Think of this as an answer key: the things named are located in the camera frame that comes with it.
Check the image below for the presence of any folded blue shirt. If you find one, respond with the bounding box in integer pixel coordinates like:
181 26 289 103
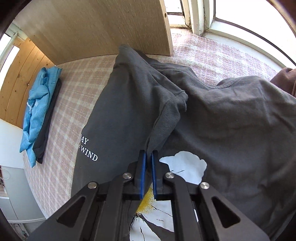
20 66 62 168

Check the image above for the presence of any folded black garment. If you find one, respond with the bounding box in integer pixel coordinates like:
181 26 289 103
33 79 62 164

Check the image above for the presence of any grey printed t-shirt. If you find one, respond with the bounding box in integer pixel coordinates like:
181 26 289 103
71 46 295 240

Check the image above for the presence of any pink plaid blanket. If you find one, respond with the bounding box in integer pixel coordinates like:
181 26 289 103
24 28 281 217

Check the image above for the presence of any wooden cabinet panel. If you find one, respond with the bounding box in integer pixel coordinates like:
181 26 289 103
15 1 173 65

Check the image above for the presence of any brown garment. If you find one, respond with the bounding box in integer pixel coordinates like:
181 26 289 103
270 68 296 97

